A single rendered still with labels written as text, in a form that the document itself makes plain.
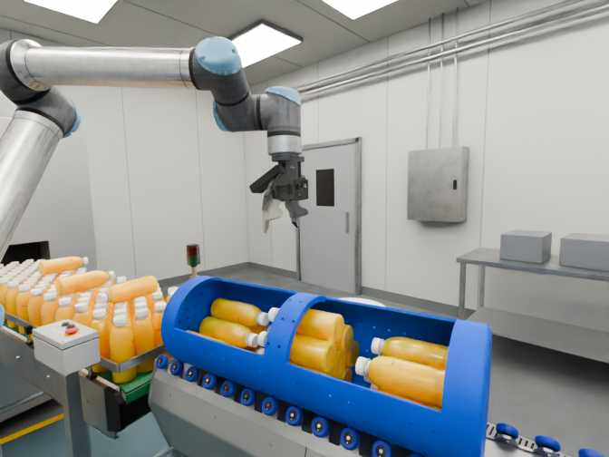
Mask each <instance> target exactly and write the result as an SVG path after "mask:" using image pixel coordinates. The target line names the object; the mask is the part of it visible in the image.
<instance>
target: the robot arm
mask: <svg viewBox="0 0 609 457"><path fill-rule="evenodd" d="M58 85H75V86H106V87H137V88H168V89H196V90H198V91H211V93H212V95H213V97H214V101H213V115H214V118H215V122H216V124H217V126H218V128H219V129H220V130H221V131H230V132H237V131H266V134H267V154H268V155H270V156H271V161H272V162H278V165H275V166H274V167H273V168H272V169H271V170H269V171H268V172H266V173H265V174H264V175H263V176H261V177H260V178H259V179H257V180H256V181H255V182H253V183H252V184H251V185H250V186H249V188H250V190H251V192H252V193H259V194H262V193H264V192H265V191H266V192H265V195H264V198H263V205H262V210H263V211H262V221H263V231H264V233H266V232H267V230H268V227H269V221H270V220H273V219H279V218H281V217H282V215H283V213H284V212H283V211H282V210H281V209H280V208H279V204H280V201H281V202H285V208H286V209H287V210H288V212H289V217H290V218H291V221H292V223H293V224H294V226H295V227H296V228H299V218H300V217H302V216H305V215H307V214H308V210H307V209H306V208H303V207H301V206H300V205H299V203H298V200H303V199H308V180H306V179H305V176H304V175H301V162H304V161H305V157H304V156H302V157H300V156H298V155H301V153H302V142H301V108H302V107H301V103H300V95H299V93H298V92H297V91H296V90H294V89H291V88H287V87H282V86H275V87H269V88H267V89H266V91H265V94H260V95H251V92H250V90H249V87H248V84H247V78H246V75H245V72H244V68H243V65H242V59H241V57H240V55H239V53H238V50H237V47H236V46H235V45H234V43H232V42H231V41H230V40H228V39H227V38H224V37H212V38H207V39H205V40H203V41H201V42H200V43H199V44H198V45H197V47H192V48H190V49H189V48H116V47H42V46H41V45H39V44H38V43H36V42H34V41H32V40H27V39H14V40H10V41H7V42H4V43H2V44H1V45H0V91H1V92H2V93H3V95H4V96H6V97H7V98H8V99H9V100H10V101H11V102H12V103H13V104H15V105H16V107H17V108H16V110H15V111H14V114H13V119H12V120H11V121H10V123H9V124H8V126H7V128H6V129H5V132H4V134H3V135H2V137H1V139H0V262H1V260H2V258H3V256H4V254H5V252H6V250H7V248H8V246H9V244H10V242H11V240H12V238H13V236H14V233H15V231H16V229H17V227H18V225H19V223H20V221H21V219H22V217H23V215H24V213H25V211H26V209H27V207H28V205H29V202H30V200H31V198H32V196H33V195H34V192H35V190H36V188H37V186H38V184H39V182H40V180H41V178H42V176H43V175H44V171H45V169H46V167H47V165H48V163H49V161H50V159H51V158H52V156H53V153H54V151H55V149H56V147H57V145H58V143H59V140H60V139H64V138H67V137H69V136H71V135H72V132H76V131H77V129H78V128H79V126H80V124H81V119H82V117H81V113H80V111H79V110H78V108H77V107H76V106H75V104H74V102H73V101H72V100H71V99H70V98H69V97H68V96H67V95H66V94H65V93H64V92H63V91H62V90H61V89H60V88H59V86H58ZM301 176H304V177H301Z"/></svg>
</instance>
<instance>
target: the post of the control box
mask: <svg viewBox="0 0 609 457"><path fill-rule="evenodd" d="M59 376H60V384H61V392H62V401H63V417H64V426H65V434H66V442H67V452H68V457H87V450H86V441H85V431H84V422H83V413H82V397H81V387H80V378H79V371H77V372H75V373H72V374H68V375H66V376H64V375H62V374H60V373H59Z"/></svg>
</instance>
